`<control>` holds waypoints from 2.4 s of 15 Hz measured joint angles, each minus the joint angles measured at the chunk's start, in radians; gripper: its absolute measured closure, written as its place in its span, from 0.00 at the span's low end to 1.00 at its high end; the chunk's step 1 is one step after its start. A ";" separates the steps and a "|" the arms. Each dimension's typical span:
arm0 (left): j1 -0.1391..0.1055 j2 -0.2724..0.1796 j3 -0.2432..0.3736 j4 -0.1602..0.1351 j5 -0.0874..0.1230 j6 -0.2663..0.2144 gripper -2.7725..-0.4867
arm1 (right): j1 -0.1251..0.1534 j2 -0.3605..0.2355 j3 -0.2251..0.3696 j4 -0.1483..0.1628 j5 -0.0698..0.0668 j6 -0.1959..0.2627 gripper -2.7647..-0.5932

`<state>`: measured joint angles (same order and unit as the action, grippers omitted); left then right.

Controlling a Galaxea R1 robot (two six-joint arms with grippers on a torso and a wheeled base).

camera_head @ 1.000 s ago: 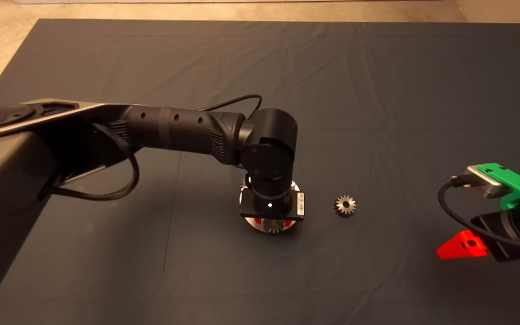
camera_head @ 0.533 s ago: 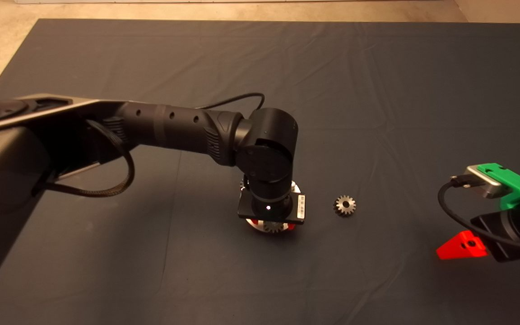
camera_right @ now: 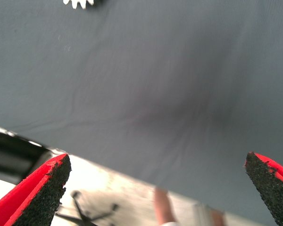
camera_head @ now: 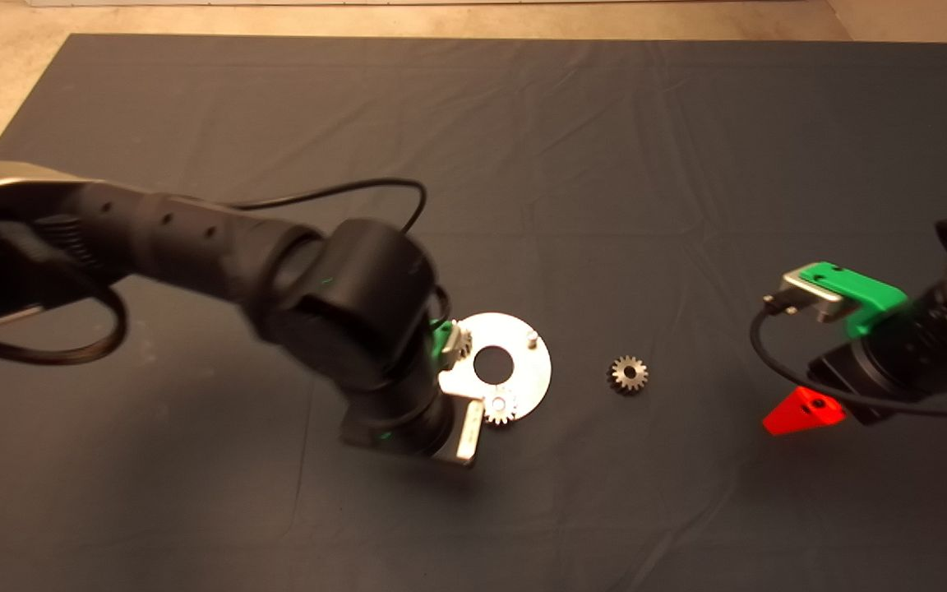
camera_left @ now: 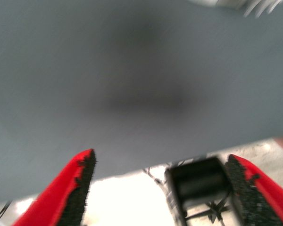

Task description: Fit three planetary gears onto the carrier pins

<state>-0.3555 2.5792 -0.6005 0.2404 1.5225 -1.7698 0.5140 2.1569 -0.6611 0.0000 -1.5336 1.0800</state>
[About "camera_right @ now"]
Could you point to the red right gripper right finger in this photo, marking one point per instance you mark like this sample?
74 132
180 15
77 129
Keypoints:
273 188

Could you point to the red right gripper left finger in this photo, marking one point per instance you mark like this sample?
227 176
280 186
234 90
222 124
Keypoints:
30 197

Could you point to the small steel planetary gear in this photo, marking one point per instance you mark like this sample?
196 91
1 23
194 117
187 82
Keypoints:
77 3

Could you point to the black star chair base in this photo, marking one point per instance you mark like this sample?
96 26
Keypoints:
81 215

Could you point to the person bare lower leg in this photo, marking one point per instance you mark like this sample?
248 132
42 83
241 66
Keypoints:
163 207
218 219

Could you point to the dark grey table cloth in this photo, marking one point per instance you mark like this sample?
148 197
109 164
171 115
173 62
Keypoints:
132 70

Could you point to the black frame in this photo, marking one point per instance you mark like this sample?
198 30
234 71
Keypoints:
9 150

